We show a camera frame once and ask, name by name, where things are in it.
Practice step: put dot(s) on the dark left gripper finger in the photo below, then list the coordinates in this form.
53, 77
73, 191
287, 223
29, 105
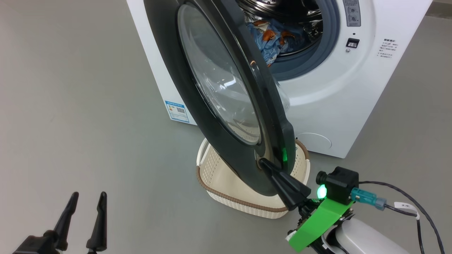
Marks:
65, 222
99, 229

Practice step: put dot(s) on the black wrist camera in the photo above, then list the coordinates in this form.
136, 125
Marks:
340, 183
35, 245

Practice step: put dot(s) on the cream and blue garment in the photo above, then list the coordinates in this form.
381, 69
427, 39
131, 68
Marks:
268, 33

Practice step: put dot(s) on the grey warning label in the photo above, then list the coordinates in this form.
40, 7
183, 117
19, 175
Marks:
351, 13

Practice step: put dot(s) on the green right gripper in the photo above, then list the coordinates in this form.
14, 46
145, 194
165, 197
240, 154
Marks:
317, 225

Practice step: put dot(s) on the perforated steel drum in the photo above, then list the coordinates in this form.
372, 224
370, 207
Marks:
282, 8

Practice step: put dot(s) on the blue energy label sticker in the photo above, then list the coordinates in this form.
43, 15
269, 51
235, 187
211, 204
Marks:
176, 112

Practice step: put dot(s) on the white front-load washing machine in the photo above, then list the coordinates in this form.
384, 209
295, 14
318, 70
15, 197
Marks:
317, 106

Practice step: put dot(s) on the cream perforated laundry basket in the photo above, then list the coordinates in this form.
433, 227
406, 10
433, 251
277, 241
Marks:
229, 190

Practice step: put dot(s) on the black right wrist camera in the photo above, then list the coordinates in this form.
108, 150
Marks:
340, 183

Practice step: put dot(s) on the teal right camera connector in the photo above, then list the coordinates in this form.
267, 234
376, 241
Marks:
367, 198

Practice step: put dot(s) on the round white filter cover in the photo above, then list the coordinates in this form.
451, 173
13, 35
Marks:
314, 143

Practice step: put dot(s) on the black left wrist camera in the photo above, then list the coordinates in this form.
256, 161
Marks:
35, 245

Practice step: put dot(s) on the black round glass washer door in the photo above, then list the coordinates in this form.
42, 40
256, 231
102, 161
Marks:
169, 70

